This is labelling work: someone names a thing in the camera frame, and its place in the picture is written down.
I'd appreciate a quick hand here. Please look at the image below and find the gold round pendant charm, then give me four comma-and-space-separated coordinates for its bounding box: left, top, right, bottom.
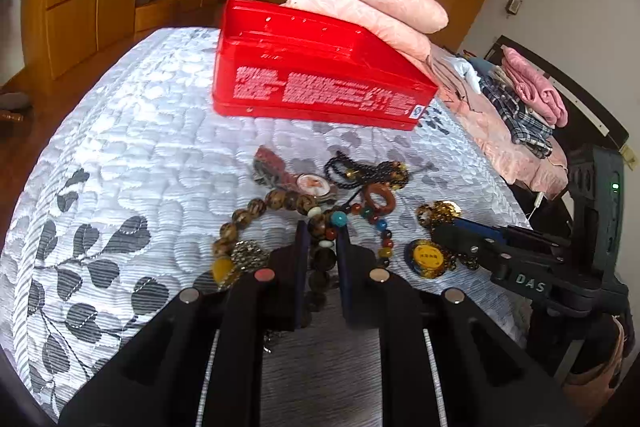
404, 200, 480, 280

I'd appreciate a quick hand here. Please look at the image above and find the large wooden bead bracelet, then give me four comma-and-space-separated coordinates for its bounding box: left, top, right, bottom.
211, 188, 342, 313

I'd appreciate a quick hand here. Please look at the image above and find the colourful bead necklace with ring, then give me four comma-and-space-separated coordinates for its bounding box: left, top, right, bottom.
328, 182, 399, 269

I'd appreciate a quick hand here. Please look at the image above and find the black bead necklace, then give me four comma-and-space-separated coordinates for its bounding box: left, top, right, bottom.
323, 150, 411, 193

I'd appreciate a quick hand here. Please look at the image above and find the blue plaid shirt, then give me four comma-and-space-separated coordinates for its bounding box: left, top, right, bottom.
480, 76, 553, 159

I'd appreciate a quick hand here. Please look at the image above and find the dark headboard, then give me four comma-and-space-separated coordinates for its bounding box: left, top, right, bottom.
484, 36, 629, 153

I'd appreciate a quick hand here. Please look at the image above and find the pink folded garment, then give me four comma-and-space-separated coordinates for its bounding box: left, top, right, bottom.
501, 46, 568, 128

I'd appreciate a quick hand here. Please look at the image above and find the white grey quilted bedspread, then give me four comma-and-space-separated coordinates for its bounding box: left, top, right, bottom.
1, 28, 526, 421

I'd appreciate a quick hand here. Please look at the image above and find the lower pink folded quilt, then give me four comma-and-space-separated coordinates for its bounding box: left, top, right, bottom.
283, 0, 431, 62

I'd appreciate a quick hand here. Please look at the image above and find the red plastic box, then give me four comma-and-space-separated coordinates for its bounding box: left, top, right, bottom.
212, 0, 437, 130

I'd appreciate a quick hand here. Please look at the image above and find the wooden sideboard cabinet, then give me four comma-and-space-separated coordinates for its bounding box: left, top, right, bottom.
18, 0, 230, 84

